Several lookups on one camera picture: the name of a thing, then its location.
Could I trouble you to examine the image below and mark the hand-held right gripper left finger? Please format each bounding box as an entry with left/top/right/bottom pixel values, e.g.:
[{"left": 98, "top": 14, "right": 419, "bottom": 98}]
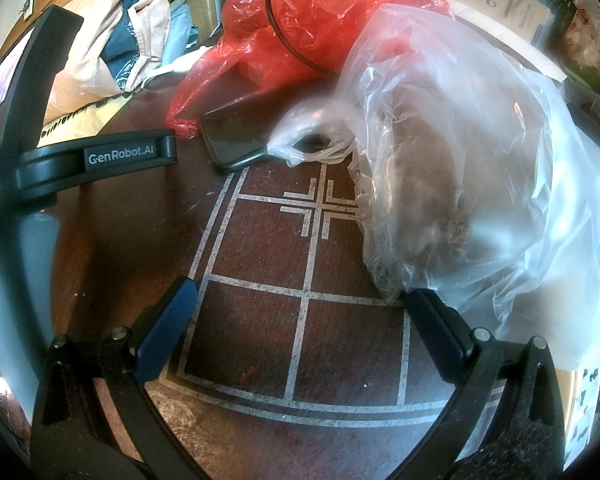
[{"left": 32, "top": 276, "right": 198, "bottom": 480}]

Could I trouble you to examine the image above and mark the light blue cloth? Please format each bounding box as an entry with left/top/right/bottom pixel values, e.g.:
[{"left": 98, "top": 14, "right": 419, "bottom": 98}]
[{"left": 165, "top": 2, "right": 201, "bottom": 56}]

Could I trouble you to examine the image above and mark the black smartphone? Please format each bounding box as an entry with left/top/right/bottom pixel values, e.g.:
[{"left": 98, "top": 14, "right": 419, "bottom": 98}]
[{"left": 200, "top": 91, "right": 276, "bottom": 170}]

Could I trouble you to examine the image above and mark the yellow patterned bed cover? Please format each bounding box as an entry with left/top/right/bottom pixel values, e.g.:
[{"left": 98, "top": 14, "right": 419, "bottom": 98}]
[{"left": 39, "top": 92, "right": 131, "bottom": 146}]

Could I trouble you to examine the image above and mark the black device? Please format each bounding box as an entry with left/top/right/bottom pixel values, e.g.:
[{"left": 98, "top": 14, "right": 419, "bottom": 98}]
[{"left": 570, "top": 100, "right": 600, "bottom": 161}]

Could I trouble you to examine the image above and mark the white cardboard box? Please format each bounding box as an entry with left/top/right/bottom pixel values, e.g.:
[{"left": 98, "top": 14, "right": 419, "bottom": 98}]
[{"left": 437, "top": 0, "right": 571, "bottom": 76}]

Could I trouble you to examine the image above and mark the red plastic bag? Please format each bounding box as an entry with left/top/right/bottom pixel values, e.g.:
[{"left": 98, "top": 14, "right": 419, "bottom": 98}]
[{"left": 166, "top": 0, "right": 453, "bottom": 140}]

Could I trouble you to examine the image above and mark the brown bundle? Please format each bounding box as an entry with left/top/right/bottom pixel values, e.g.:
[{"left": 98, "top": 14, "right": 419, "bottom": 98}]
[{"left": 375, "top": 75, "right": 481, "bottom": 281}]

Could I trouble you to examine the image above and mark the black cable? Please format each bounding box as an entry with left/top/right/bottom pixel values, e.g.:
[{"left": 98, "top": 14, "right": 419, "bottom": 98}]
[{"left": 266, "top": 0, "right": 341, "bottom": 76}]

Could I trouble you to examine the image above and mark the white charger plug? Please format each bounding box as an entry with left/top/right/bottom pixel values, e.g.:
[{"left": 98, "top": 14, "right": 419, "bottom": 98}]
[{"left": 142, "top": 45, "right": 216, "bottom": 86}]

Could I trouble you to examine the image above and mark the printed cardboard box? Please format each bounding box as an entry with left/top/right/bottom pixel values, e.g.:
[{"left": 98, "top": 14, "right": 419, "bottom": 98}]
[{"left": 555, "top": 360, "right": 600, "bottom": 461}]

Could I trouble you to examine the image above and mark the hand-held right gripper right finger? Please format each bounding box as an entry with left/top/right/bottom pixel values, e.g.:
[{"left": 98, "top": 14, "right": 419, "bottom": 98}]
[{"left": 402, "top": 287, "right": 568, "bottom": 480}]

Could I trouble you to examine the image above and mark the clear plastic bag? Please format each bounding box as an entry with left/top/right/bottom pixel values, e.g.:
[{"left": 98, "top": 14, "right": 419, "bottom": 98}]
[{"left": 267, "top": 4, "right": 600, "bottom": 376}]

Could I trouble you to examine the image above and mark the dark teal cloth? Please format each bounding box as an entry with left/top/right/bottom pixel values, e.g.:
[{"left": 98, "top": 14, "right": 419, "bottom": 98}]
[{"left": 102, "top": 0, "right": 151, "bottom": 78}]

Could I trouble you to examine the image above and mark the small clear snack bag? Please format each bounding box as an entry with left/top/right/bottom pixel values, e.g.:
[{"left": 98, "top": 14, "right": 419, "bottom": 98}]
[{"left": 560, "top": 0, "right": 600, "bottom": 76}]

